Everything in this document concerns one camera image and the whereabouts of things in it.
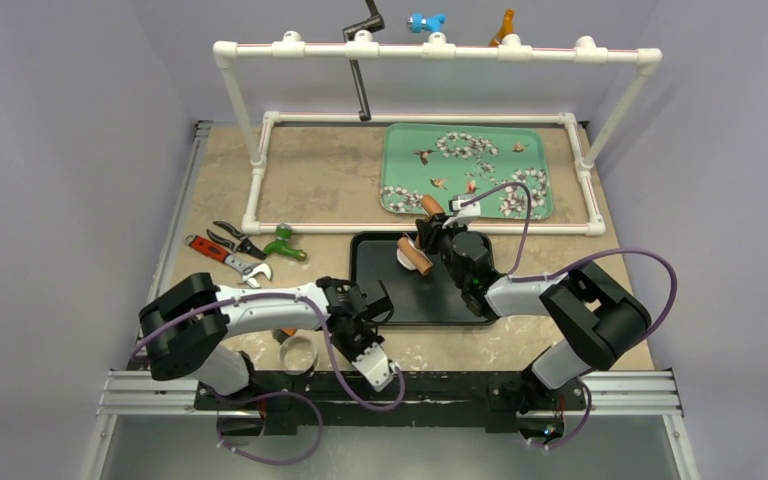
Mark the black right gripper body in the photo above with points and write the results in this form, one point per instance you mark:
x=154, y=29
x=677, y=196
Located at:
x=433, y=234

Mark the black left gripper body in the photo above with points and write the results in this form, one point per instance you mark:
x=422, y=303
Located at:
x=352, y=341

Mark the wooden double-ended rolling pin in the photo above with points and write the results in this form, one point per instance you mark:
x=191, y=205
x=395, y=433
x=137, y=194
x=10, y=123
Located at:
x=412, y=252

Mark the white dough ball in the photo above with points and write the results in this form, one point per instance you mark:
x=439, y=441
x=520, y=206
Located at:
x=407, y=264

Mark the black baking tray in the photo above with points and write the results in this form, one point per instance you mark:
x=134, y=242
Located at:
x=419, y=301

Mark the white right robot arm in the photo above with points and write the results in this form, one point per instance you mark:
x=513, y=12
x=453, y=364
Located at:
x=599, y=319

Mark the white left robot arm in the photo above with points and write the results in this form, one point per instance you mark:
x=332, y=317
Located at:
x=184, y=328

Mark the small orange black brush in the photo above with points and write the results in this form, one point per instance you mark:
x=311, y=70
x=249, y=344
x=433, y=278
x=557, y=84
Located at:
x=283, y=334

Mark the green floral tray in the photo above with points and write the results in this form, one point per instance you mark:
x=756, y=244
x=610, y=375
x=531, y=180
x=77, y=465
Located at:
x=446, y=160

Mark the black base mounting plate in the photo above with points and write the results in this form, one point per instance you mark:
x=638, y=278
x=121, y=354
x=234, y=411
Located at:
x=390, y=401

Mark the blue plastic toy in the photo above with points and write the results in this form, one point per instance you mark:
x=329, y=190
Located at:
x=417, y=22

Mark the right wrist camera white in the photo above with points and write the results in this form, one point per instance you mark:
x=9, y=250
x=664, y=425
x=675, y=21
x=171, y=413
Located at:
x=464, y=209

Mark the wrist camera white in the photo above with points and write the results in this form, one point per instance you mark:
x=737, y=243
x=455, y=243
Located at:
x=464, y=209
x=376, y=367

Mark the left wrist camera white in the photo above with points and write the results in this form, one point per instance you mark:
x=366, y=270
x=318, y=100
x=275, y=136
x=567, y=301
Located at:
x=376, y=367

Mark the red handled adjustable wrench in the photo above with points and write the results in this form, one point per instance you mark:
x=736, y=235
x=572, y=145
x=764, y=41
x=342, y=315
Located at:
x=249, y=273

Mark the aluminium rail frame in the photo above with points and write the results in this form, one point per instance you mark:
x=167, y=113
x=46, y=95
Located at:
x=132, y=392

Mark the white PVC pipe frame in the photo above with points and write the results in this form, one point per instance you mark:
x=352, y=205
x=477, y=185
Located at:
x=585, y=52

